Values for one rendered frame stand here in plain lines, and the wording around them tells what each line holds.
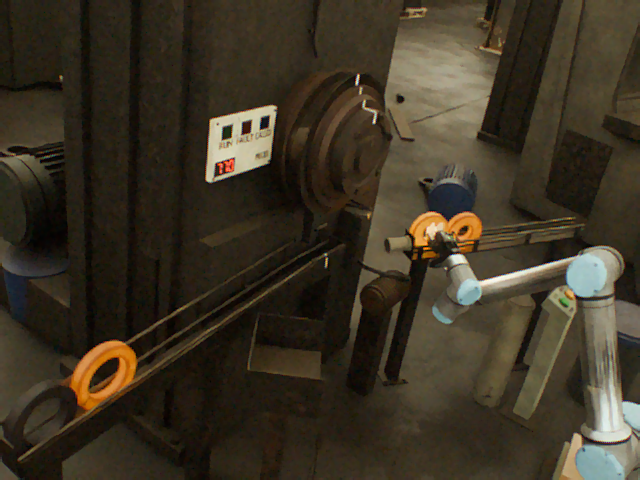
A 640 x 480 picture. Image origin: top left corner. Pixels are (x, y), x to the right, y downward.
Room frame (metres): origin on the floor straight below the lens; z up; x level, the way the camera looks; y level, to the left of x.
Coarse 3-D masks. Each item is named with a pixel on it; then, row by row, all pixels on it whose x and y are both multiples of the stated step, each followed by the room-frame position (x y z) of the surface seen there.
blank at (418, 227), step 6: (420, 216) 2.32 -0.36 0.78; (426, 216) 2.31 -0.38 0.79; (432, 216) 2.31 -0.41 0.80; (438, 216) 2.32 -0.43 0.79; (414, 222) 2.31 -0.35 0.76; (420, 222) 2.30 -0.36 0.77; (426, 222) 2.31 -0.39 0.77; (432, 222) 2.32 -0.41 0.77; (438, 222) 2.33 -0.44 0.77; (444, 222) 2.34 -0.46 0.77; (414, 228) 2.29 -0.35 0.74; (420, 228) 2.30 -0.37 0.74; (444, 228) 2.34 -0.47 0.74; (414, 234) 2.29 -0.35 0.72; (420, 234) 2.30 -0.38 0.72; (420, 240) 2.30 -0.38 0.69
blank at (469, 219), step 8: (456, 216) 2.38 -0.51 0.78; (464, 216) 2.37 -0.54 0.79; (472, 216) 2.38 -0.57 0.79; (448, 224) 2.37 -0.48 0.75; (456, 224) 2.35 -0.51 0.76; (464, 224) 2.37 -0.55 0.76; (472, 224) 2.38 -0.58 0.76; (480, 224) 2.40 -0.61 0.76; (456, 232) 2.36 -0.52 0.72; (472, 232) 2.39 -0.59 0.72; (480, 232) 2.40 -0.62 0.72; (464, 248) 2.38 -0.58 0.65
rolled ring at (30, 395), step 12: (48, 384) 1.13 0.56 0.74; (60, 384) 1.15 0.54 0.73; (24, 396) 1.09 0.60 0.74; (36, 396) 1.09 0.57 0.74; (48, 396) 1.12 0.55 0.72; (60, 396) 1.15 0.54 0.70; (72, 396) 1.17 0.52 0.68; (12, 408) 1.07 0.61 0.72; (24, 408) 1.06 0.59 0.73; (60, 408) 1.17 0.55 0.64; (72, 408) 1.17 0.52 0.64; (12, 420) 1.05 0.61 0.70; (24, 420) 1.06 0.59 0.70; (60, 420) 1.15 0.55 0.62; (72, 420) 1.17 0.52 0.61; (12, 432) 1.03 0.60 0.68; (48, 432) 1.13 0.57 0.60; (12, 444) 1.03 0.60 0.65; (24, 444) 1.06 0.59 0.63; (36, 444) 1.08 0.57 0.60
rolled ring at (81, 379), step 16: (96, 352) 1.25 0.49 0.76; (112, 352) 1.28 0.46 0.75; (128, 352) 1.32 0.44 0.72; (80, 368) 1.22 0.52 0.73; (96, 368) 1.24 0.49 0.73; (128, 368) 1.32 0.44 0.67; (80, 384) 1.20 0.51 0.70; (112, 384) 1.30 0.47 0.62; (80, 400) 1.19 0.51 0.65; (96, 400) 1.23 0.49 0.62
